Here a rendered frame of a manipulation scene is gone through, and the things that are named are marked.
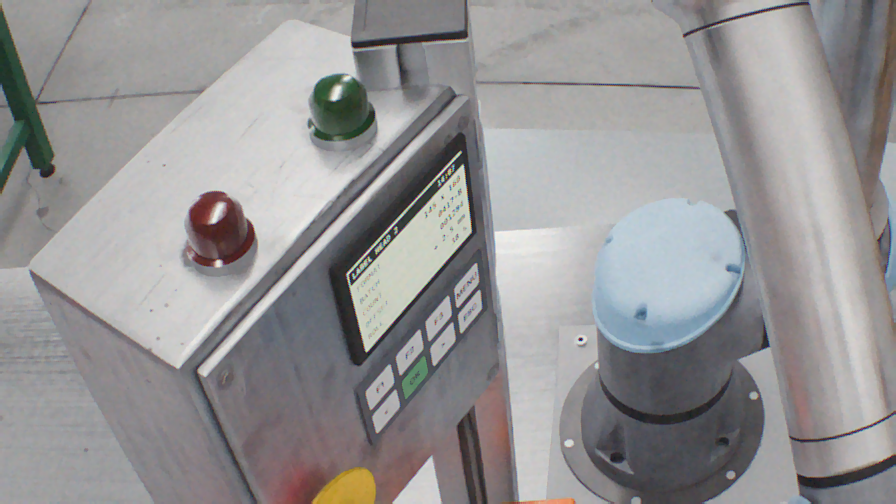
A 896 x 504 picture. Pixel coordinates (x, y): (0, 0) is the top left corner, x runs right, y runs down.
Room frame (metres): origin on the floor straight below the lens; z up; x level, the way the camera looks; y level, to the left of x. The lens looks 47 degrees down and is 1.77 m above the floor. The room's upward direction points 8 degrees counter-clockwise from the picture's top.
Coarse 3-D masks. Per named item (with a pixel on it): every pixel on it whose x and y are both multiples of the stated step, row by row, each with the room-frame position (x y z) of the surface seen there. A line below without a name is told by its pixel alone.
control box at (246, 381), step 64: (256, 64) 0.39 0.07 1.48; (320, 64) 0.39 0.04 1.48; (192, 128) 0.36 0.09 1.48; (256, 128) 0.35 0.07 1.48; (384, 128) 0.34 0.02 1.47; (448, 128) 0.35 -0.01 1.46; (128, 192) 0.33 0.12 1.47; (192, 192) 0.32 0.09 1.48; (256, 192) 0.32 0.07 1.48; (320, 192) 0.31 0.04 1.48; (384, 192) 0.32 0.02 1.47; (64, 256) 0.30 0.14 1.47; (128, 256) 0.29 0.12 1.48; (256, 256) 0.28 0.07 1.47; (320, 256) 0.29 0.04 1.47; (64, 320) 0.29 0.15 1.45; (128, 320) 0.26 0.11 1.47; (192, 320) 0.26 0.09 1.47; (256, 320) 0.26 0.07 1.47; (320, 320) 0.28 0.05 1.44; (128, 384) 0.27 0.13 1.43; (192, 384) 0.24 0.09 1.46; (256, 384) 0.25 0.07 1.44; (320, 384) 0.27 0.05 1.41; (448, 384) 0.33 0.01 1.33; (128, 448) 0.29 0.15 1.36; (192, 448) 0.25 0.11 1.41; (256, 448) 0.24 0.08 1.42; (320, 448) 0.27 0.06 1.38; (384, 448) 0.29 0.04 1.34
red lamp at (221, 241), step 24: (216, 192) 0.30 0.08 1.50; (192, 216) 0.29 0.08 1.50; (216, 216) 0.28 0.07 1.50; (240, 216) 0.29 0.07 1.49; (192, 240) 0.28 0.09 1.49; (216, 240) 0.28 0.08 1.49; (240, 240) 0.28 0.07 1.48; (192, 264) 0.28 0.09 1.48; (216, 264) 0.28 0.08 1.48; (240, 264) 0.28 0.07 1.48
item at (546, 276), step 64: (512, 256) 0.85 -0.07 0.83; (576, 256) 0.84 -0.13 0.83; (0, 320) 0.86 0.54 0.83; (512, 320) 0.76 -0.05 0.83; (576, 320) 0.75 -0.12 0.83; (0, 384) 0.76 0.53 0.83; (64, 384) 0.75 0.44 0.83; (512, 384) 0.68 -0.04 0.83; (0, 448) 0.67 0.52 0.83; (64, 448) 0.67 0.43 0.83
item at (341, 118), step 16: (320, 80) 0.35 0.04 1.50; (336, 80) 0.34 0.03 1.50; (352, 80) 0.34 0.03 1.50; (320, 96) 0.34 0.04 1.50; (336, 96) 0.34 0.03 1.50; (352, 96) 0.34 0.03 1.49; (320, 112) 0.33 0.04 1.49; (336, 112) 0.33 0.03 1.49; (352, 112) 0.33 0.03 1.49; (368, 112) 0.34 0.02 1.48; (320, 128) 0.34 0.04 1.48; (336, 128) 0.33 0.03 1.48; (352, 128) 0.33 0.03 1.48; (368, 128) 0.34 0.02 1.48; (320, 144) 0.33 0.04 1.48; (336, 144) 0.33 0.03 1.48; (352, 144) 0.33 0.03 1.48
